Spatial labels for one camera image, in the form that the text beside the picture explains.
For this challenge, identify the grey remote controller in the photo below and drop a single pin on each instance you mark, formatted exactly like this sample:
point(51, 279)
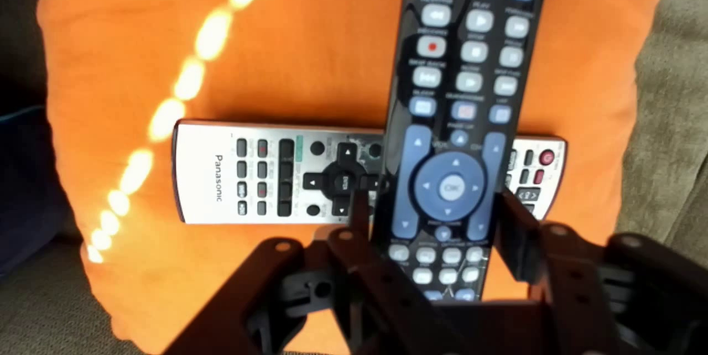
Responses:
point(265, 175)

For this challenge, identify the black remote controller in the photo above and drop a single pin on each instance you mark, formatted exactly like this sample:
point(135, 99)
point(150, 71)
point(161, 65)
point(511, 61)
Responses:
point(464, 95)

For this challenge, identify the orange cushion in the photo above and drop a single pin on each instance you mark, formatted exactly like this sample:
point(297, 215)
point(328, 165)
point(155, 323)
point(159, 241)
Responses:
point(310, 45)

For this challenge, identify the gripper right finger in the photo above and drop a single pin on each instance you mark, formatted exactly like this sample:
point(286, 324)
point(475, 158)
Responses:
point(569, 283)

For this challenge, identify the grey-brown sofa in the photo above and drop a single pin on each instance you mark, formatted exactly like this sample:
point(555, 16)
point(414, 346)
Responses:
point(672, 123)

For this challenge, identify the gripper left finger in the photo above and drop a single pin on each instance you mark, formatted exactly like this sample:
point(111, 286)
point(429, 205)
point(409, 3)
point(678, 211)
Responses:
point(332, 283)

